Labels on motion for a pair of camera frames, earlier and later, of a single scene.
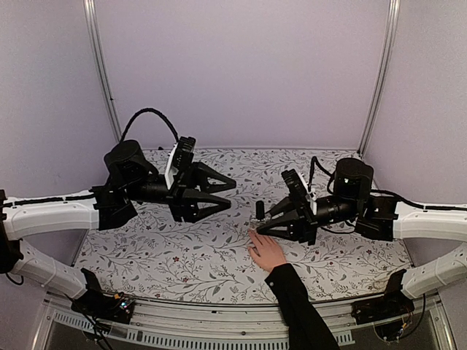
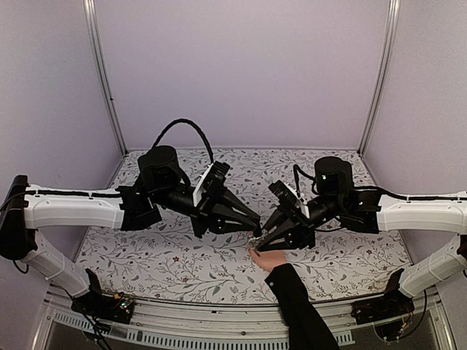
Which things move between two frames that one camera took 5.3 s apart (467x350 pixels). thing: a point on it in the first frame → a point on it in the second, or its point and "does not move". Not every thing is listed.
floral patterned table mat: x=161 y=257 does not move
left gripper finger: x=201 y=173 → x=236 y=206
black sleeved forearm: x=306 y=329 does not move
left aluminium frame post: x=91 y=18 does not move
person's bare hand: x=266 y=251 does not move
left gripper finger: x=190 y=208 → x=222 y=224
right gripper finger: x=280 y=227 → x=277 y=241
